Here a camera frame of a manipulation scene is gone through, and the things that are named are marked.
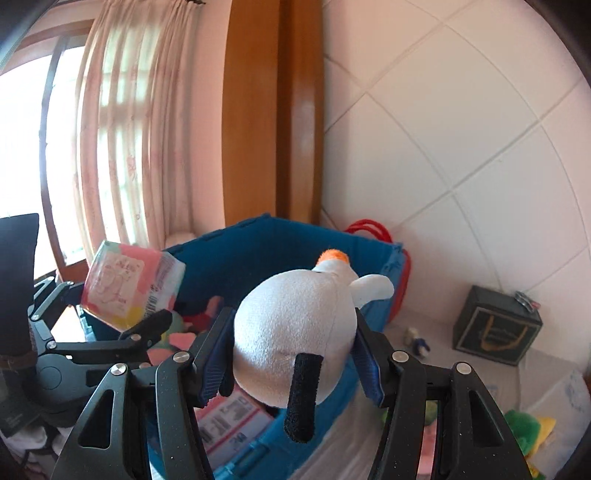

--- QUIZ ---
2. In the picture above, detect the pink tissue pack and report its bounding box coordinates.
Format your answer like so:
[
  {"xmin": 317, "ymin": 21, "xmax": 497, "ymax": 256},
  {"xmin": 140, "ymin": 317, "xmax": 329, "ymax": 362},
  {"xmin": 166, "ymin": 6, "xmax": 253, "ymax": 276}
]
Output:
[{"xmin": 81, "ymin": 241, "xmax": 185, "ymax": 332}]

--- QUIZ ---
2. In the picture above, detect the white snowman plush toy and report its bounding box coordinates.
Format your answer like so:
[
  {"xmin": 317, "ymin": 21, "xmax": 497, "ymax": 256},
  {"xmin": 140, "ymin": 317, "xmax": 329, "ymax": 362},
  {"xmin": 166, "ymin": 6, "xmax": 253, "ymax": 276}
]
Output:
[{"xmin": 232, "ymin": 249, "xmax": 394, "ymax": 443}]

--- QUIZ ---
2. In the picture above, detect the green yellow plush toy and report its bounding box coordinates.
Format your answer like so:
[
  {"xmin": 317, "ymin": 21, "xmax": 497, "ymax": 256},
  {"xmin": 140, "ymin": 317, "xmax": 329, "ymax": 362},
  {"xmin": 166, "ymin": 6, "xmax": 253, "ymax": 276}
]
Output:
[{"xmin": 504, "ymin": 410, "xmax": 557, "ymax": 479}]

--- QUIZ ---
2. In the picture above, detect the white red labelled box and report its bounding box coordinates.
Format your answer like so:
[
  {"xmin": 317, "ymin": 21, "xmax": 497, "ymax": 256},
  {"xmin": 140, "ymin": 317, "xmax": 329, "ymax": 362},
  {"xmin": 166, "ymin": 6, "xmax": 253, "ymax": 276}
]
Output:
[{"xmin": 194, "ymin": 387, "xmax": 274, "ymax": 470}]

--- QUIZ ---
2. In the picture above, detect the white blue patterned tablecloth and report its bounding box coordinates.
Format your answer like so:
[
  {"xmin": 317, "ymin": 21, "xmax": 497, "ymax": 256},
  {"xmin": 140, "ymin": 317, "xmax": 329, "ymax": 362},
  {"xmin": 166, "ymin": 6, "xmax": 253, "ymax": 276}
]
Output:
[{"xmin": 291, "ymin": 310, "xmax": 590, "ymax": 479}]

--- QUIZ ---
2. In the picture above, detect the blue plastic storage crate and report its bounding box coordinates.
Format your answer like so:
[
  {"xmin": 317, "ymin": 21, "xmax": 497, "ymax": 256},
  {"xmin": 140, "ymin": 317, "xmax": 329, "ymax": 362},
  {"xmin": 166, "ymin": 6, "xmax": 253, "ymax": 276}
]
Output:
[{"xmin": 75, "ymin": 213, "xmax": 408, "ymax": 480}]

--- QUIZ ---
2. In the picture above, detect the black gift box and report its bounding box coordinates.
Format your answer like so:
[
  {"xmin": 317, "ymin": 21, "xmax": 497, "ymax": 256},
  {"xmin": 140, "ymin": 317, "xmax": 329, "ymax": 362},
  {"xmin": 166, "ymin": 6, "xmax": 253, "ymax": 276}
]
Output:
[{"xmin": 452, "ymin": 285, "xmax": 543, "ymax": 366}]

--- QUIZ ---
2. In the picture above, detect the small blue white figurine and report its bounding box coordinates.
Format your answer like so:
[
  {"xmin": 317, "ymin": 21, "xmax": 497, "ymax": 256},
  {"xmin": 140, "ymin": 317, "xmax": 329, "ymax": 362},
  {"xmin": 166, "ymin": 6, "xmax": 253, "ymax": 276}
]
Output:
[{"xmin": 404, "ymin": 327, "xmax": 431, "ymax": 359}]

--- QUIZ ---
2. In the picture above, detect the metal clip on box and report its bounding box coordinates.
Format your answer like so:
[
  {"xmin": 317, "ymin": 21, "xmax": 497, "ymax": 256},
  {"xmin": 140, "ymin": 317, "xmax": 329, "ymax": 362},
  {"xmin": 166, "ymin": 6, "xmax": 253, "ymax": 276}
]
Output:
[{"xmin": 514, "ymin": 291, "xmax": 540, "ymax": 314}]

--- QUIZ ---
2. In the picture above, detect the red plastic case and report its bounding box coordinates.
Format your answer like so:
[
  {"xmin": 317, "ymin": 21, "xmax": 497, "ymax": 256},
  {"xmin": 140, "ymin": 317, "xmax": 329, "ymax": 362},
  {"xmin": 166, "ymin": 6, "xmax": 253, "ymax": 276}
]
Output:
[{"xmin": 345, "ymin": 219, "xmax": 412, "ymax": 330}]

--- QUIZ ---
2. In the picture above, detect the pink floral curtain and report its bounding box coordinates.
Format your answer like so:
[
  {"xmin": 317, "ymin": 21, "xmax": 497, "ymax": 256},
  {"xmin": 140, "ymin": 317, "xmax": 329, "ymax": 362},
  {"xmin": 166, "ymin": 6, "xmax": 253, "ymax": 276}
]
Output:
[{"xmin": 74, "ymin": 1, "xmax": 231, "ymax": 257}]

